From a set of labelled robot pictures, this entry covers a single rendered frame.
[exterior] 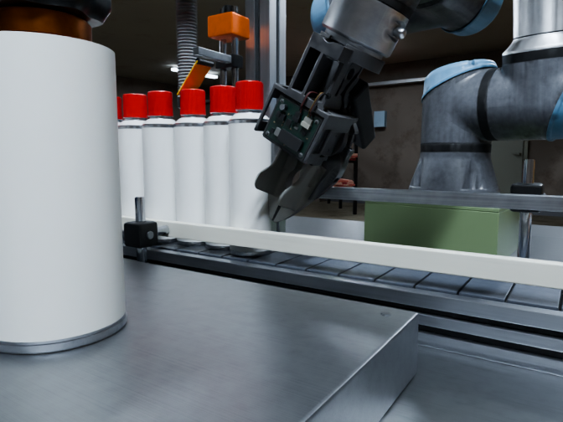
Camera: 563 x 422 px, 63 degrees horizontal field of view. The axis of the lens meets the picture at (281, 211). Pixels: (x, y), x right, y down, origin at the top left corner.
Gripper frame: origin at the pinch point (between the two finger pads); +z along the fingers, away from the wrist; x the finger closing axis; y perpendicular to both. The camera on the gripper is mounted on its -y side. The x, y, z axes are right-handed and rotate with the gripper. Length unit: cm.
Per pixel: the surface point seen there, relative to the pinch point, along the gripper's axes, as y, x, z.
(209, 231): 4.9, -5.0, 5.7
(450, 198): -2.7, 15.2, -11.2
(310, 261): 1.3, 6.7, 2.3
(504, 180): -843, -51, 72
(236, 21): -6.6, -22.4, -16.0
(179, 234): 4.8, -8.9, 8.7
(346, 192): -2.7, 5.1, -5.5
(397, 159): -862, -241, 139
